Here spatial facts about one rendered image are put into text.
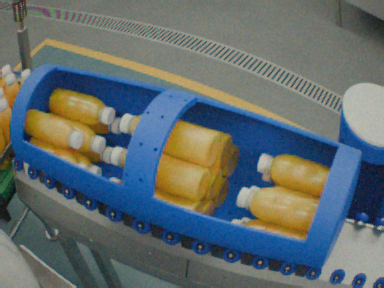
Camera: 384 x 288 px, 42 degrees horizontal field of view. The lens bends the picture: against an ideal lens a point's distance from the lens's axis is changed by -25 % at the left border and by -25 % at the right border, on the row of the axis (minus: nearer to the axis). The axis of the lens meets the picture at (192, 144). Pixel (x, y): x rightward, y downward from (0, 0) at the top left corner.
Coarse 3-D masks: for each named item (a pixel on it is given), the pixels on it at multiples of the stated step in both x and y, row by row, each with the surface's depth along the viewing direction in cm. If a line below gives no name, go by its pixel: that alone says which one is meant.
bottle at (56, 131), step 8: (32, 112) 143; (40, 112) 143; (24, 120) 142; (32, 120) 141; (40, 120) 140; (48, 120) 140; (56, 120) 139; (64, 120) 140; (24, 128) 143; (32, 128) 141; (40, 128) 140; (48, 128) 139; (56, 128) 138; (64, 128) 138; (72, 128) 140; (40, 136) 141; (48, 136) 139; (56, 136) 138; (64, 136) 138; (56, 144) 139; (64, 144) 139
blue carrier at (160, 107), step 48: (48, 96) 154; (96, 96) 156; (144, 96) 147; (192, 96) 131; (144, 144) 123; (240, 144) 143; (288, 144) 136; (336, 144) 119; (96, 192) 132; (144, 192) 124; (336, 192) 109; (240, 240) 119; (288, 240) 113; (336, 240) 127
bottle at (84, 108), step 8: (56, 88) 150; (56, 96) 148; (64, 96) 147; (72, 96) 146; (80, 96) 146; (88, 96) 146; (48, 104) 149; (56, 104) 147; (64, 104) 146; (72, 104) 145; (80, 104) 144; (88, 104) 144; (96, 104) 144; (104, 104) 146; (56, 112) 149; (64, 112) 147; (72, 112) 145; (80, 112) 144; (88, 112) 144; (96, 112) 144; (80, 120) 146; (88, 120) 144; (96, 120) 145
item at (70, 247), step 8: (64, 240) 177; (72, 240) 181; (64, 248) 183; (72, 248) 182; (72, 256) 185; (80, 256) 189; (72, 264) 191; (80, 264) 189; (80, 272) 193; (88, 272) 197; (88, 280) 198
